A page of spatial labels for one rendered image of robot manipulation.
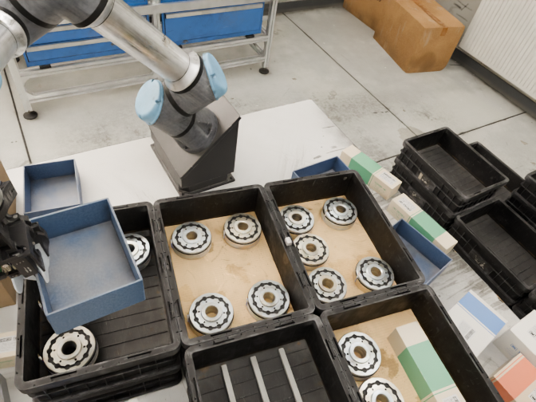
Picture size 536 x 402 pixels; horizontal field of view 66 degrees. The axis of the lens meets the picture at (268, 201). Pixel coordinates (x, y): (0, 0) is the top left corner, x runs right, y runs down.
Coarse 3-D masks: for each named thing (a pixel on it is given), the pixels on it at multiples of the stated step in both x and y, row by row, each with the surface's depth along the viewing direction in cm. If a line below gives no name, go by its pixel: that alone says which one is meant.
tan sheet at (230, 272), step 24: (168, 240) 111; (216, 240) 113; (264, 240) 115; (192, 264) 107; (216, 264) 108; (240, 264) 109; (264, 264) 110; (192, 288) 103; (216, 288) 103; (240, 288) 104; (240, 312) 100; (288, 312) 102; (192, 336) 95
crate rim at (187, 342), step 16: (208, 192) 110; (224, 192) 111; (272, 208) 110; (160, 224) 103; (160, 240) 99; (288, 256) 101; (176, 288) 91; (304, 288) 95; (176, 304) 89; (272, 320) 89; (208, 336) 85; (224, 336) 85
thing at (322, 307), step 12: (288, 180) 117; (300, 180) 118; (360, 180) 121; (276, 204) 111; (372, 204) 116; (384, 216) 113; (396, 240) 108; (408, 252) 106; (300, 264) 99; (420, 276) 102; (312, 288) 96; (384, 288) 98; (396, 288) 99; (360, 300) 95
